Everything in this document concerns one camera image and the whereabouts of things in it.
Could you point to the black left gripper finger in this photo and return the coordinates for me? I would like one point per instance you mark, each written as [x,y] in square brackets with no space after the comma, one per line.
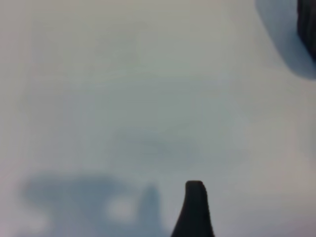
[195,212]

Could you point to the dark brown woven wicker basket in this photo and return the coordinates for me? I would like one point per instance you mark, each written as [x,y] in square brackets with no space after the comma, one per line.
[308,27]

